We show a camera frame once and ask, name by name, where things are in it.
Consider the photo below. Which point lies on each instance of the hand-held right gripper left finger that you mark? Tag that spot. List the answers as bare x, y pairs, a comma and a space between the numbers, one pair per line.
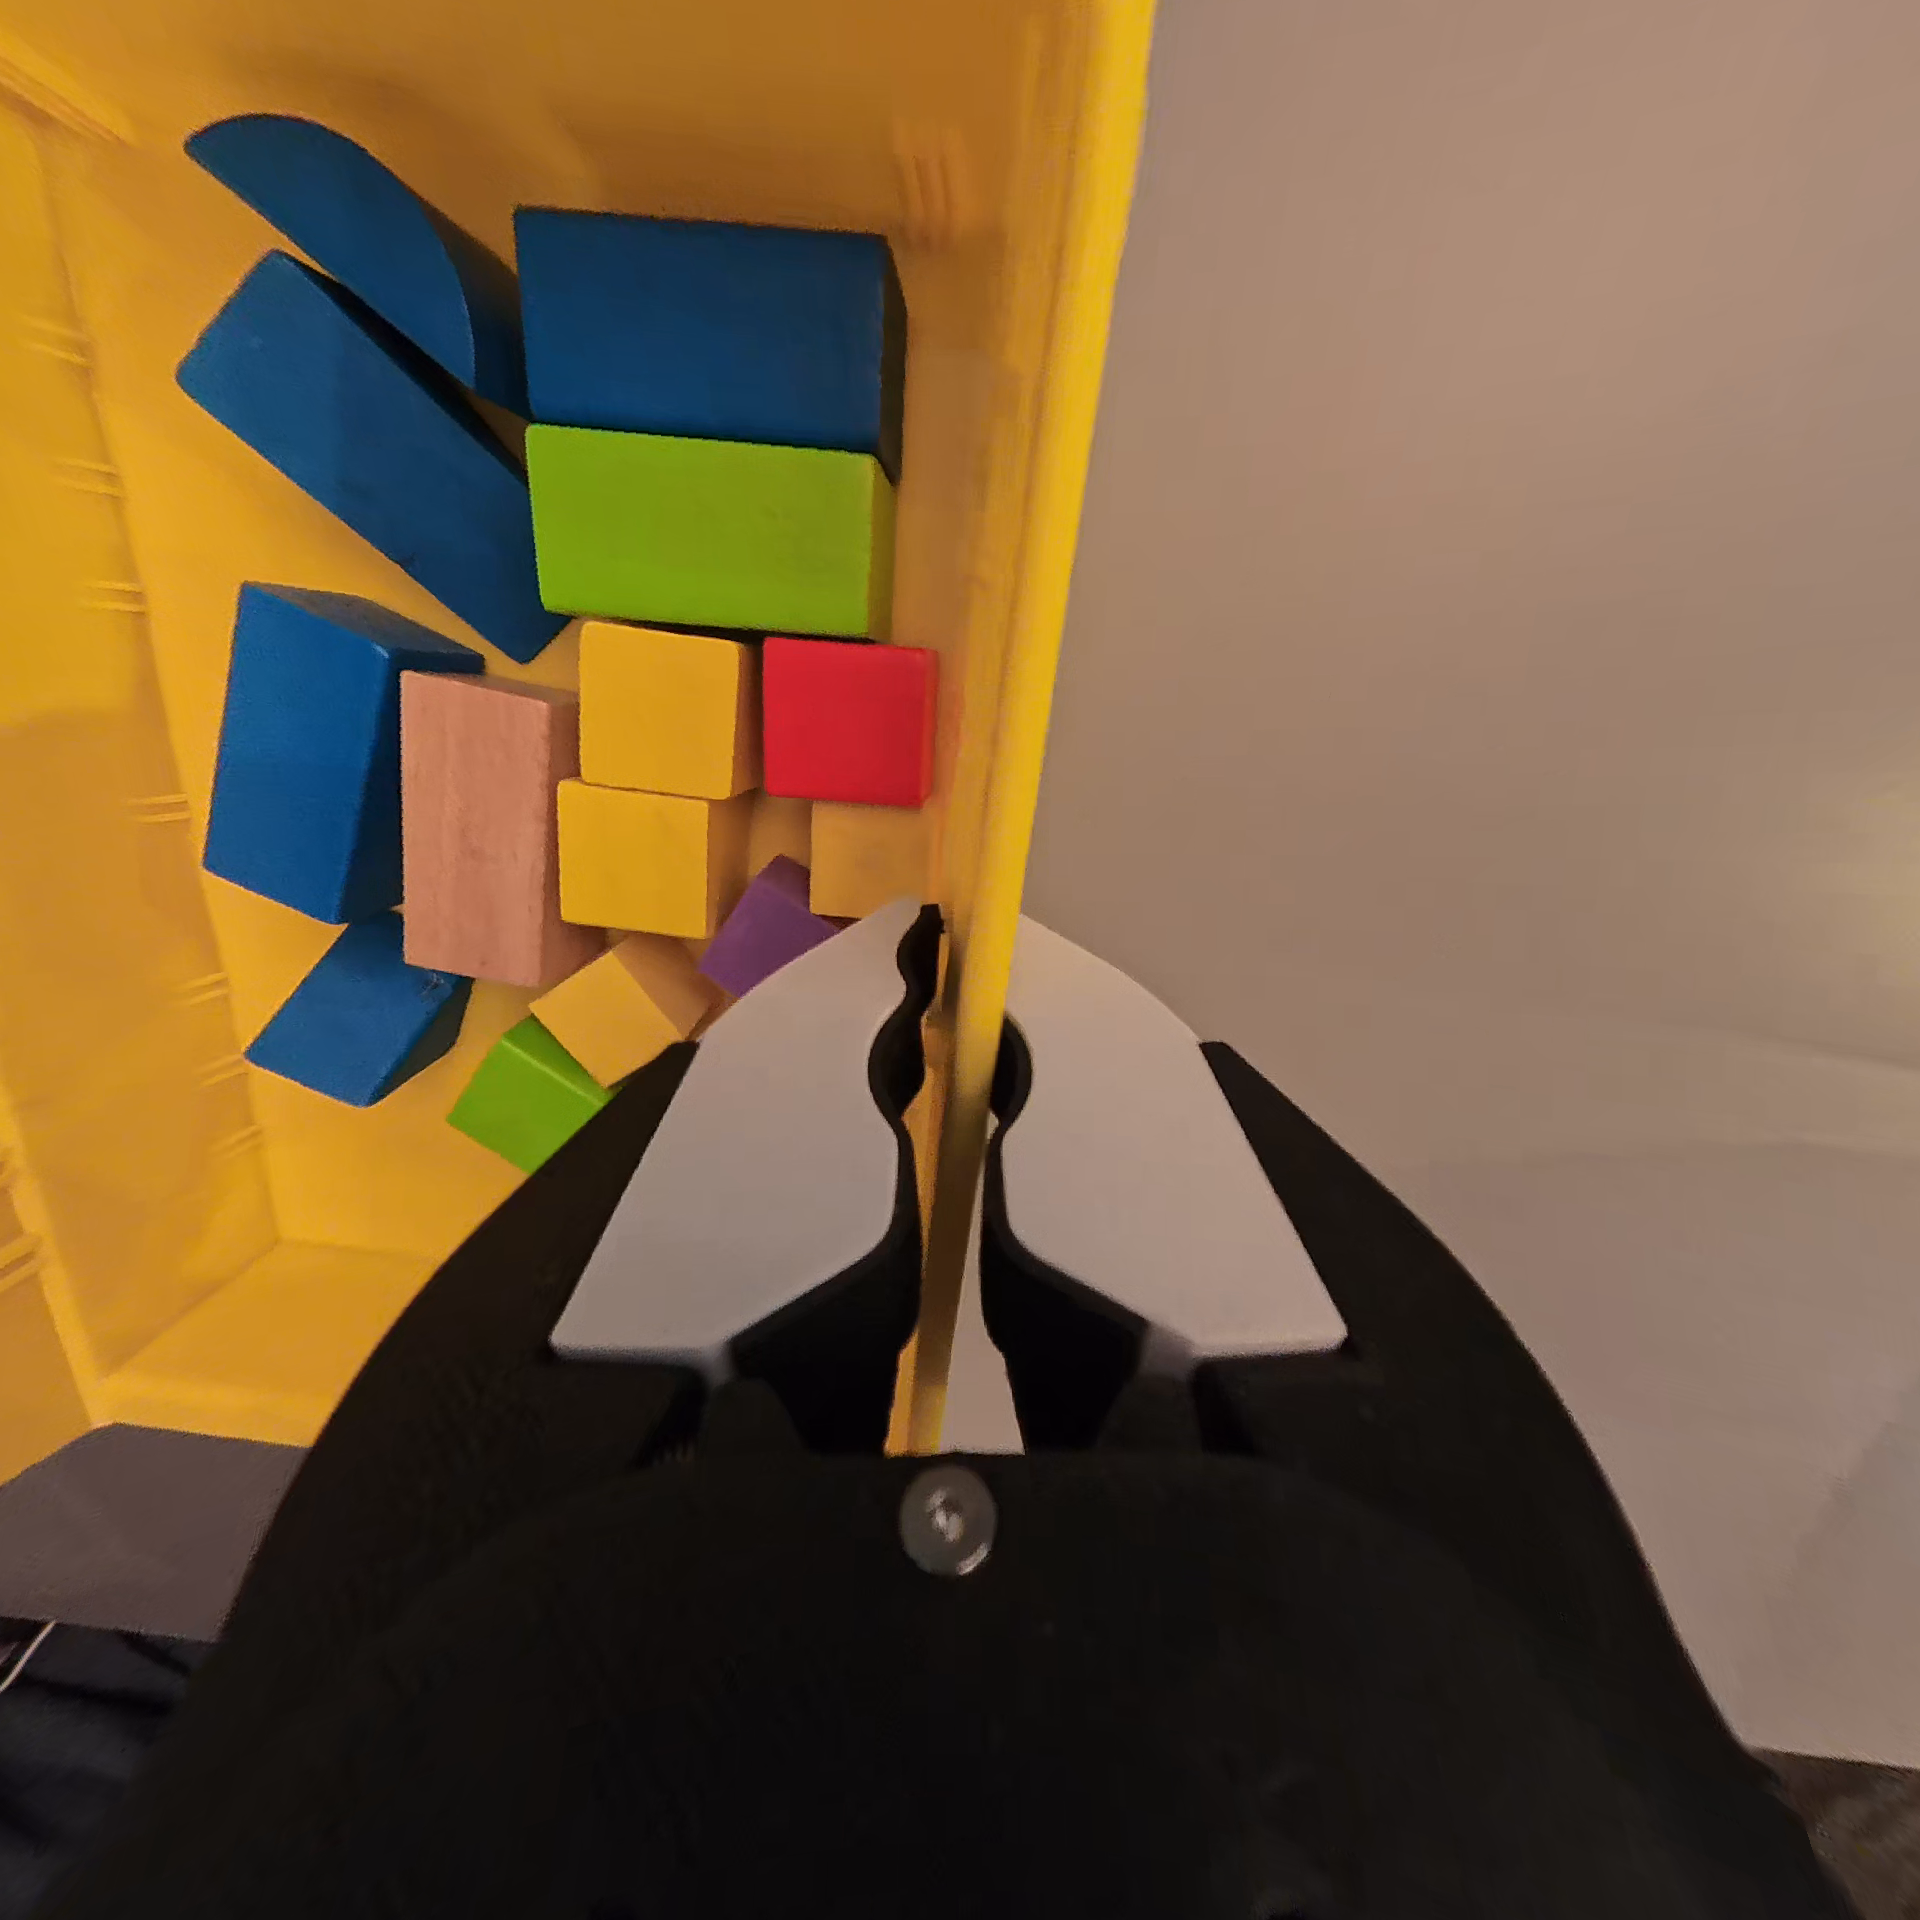
735, 1186

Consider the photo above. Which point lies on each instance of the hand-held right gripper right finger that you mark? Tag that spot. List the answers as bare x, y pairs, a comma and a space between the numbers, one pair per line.
1156, 1186

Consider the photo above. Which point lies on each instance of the orange wooden cube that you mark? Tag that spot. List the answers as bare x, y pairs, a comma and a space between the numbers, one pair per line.
618, 1010
661, 705
869, 855
638, 855

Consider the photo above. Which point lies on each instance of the green wooden block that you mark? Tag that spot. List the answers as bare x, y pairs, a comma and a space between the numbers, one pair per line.
518, 1098
703, 531

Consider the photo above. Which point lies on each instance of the purple wooden cube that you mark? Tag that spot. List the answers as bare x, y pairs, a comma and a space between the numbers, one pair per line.
765, 930

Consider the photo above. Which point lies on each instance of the small blue triangle block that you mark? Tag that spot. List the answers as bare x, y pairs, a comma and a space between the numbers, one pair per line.
351, 1017

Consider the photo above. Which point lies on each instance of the beige long wooden block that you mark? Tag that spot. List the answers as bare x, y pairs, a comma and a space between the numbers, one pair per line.
481, 825

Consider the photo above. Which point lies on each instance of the red wooden cube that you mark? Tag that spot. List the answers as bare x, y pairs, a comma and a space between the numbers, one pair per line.
847, 719

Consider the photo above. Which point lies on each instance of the blue rectangular wooden block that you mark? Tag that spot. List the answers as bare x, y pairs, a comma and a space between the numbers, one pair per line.
702, 321
360, 436
303, 749

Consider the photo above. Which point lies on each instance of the yellow plastic bin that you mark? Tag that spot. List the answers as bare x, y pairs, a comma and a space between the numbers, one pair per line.
93, 1049

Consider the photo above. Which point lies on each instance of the blue half-round wooden block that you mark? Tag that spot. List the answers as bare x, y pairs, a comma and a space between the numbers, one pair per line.
376, 241

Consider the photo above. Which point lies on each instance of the person in dark shirt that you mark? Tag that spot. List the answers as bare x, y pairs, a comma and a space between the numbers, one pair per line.
74, 1772

